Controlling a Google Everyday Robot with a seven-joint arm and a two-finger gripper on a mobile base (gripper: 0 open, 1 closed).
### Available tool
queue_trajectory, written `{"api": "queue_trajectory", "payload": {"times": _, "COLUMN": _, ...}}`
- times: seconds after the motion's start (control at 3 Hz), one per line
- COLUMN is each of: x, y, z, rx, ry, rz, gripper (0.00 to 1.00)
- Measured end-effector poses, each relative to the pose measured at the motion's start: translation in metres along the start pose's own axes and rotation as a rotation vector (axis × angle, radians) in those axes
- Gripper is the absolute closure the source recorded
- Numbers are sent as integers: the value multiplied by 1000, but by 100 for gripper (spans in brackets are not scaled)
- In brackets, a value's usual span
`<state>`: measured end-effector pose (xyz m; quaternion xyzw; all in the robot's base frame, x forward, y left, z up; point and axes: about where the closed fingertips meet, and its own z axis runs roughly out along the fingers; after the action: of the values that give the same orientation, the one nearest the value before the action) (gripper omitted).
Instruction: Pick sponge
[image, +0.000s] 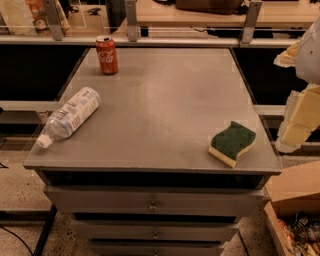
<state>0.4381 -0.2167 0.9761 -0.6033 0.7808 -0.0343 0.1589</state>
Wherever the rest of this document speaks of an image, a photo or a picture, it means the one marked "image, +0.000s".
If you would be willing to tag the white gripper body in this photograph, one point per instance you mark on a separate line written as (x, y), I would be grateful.
(310, 56)

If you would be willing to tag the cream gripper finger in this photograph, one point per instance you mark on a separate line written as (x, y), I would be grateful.
(288, 57)
(301, 118)

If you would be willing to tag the green and yellow sponge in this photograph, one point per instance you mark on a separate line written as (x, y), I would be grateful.
(231, 143)

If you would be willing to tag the cardboard box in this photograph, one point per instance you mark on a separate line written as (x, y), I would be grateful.
(296, 189)

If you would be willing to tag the brown bag on desk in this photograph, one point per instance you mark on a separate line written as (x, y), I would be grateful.
(223, 7)

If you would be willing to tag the snack packets in box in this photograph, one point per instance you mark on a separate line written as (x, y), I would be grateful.
(302, 234)

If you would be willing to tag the grey drawer cabinet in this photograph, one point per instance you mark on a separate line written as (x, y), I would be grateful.
(137, 177)

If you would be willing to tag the red cola can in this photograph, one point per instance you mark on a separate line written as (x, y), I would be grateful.
(107, 55)

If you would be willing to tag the clear plastic water bottle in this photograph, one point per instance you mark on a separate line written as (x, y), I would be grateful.
(69, 117)

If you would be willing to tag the metal railing with posts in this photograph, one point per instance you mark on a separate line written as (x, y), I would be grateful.
(150, 25)

